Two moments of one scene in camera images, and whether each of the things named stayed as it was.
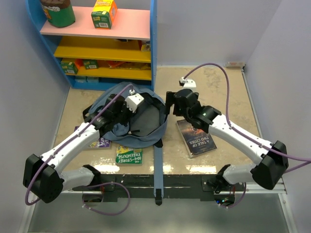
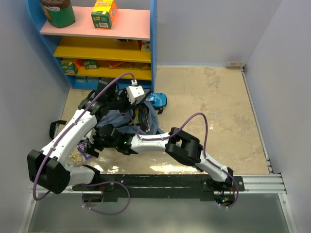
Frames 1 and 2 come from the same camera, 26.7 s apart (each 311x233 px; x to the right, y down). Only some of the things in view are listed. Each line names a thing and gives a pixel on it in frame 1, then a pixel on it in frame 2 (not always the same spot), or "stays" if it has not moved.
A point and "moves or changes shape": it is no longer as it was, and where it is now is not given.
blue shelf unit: x=94 y=58 stays
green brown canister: x=59 y=13 stays
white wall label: x=234 y=64 stays
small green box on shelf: x=91 y=64 stays
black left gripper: x=129 y=114 to x=129 y=107
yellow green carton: x=104 y=13 stays
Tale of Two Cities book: x=197 y=141 to x=143 y=111
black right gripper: x=171 y=99 to x=95 y=144
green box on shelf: x=69 y=68 stays
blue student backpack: x=154 y=115 moves or changes shape
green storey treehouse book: x=126 y=156 to x=136 y=119
